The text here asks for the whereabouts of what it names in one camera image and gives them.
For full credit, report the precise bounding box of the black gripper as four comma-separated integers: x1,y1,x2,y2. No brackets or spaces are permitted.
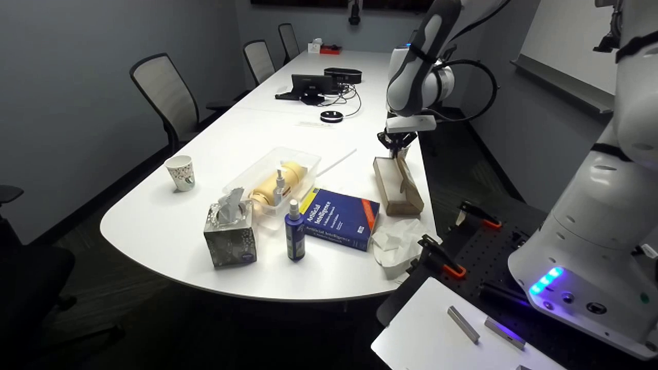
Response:
375,132,418,158

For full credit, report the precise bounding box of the brown cardboard box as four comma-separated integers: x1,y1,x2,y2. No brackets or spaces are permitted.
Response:
371,156,423,218

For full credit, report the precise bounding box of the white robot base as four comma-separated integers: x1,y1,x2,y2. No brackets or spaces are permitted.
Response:
507,0,658,360

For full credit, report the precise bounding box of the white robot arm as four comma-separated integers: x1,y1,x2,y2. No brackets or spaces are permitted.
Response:
375,0,509,158

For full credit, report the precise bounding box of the grey tissue box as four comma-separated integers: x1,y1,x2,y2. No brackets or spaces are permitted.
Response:
203,188,256,269

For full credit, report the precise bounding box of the blue Artificial Intelligence book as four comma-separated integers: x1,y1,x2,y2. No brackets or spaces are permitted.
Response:
299,188,381,251

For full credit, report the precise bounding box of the black conference phone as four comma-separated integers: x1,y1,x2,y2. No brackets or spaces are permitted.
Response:
279,75,339,104

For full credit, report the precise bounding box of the black orange clamp far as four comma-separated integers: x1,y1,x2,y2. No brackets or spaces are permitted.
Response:
455,201,501,231

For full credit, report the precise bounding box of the black orange clamp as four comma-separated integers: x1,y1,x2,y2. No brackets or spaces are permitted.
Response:
455,201,501,231
418,234,466,279

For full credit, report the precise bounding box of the black orange clamp near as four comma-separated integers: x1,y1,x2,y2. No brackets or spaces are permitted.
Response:
418,234,466,279

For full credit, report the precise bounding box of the red object far table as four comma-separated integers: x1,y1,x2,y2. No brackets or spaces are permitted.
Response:
320,46,340,55

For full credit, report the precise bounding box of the clear plastic container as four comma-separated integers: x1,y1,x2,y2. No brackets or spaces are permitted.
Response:
225,147,320,216

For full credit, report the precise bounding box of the blue spray bottle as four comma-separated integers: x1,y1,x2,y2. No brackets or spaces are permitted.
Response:
285,200,305,261

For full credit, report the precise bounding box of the tan cylindrical bottle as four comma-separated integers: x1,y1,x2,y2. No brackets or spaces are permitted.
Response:
249,161,307,205

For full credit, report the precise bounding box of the mesh office chair far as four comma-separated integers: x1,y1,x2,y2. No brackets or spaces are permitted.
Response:
278,23,299,60

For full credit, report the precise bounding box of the mesh office chair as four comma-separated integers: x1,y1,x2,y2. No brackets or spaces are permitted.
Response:
278,23,299,60
243,40,276,84
130,53,199,150

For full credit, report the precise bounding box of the mesh office chair middle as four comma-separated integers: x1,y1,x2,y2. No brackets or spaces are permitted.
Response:
243,40,276,84

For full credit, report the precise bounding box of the white board with metal bars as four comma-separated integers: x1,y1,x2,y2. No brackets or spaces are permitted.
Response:
369,277,563,370

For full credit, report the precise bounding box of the white paper cup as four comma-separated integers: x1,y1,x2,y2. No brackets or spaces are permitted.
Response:
164,155,194,194

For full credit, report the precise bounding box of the mesh office chair near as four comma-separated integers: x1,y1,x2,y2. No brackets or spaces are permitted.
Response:
130,53,199,150

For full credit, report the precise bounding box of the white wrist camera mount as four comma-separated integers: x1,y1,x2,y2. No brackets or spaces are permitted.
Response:
384,116,435,133

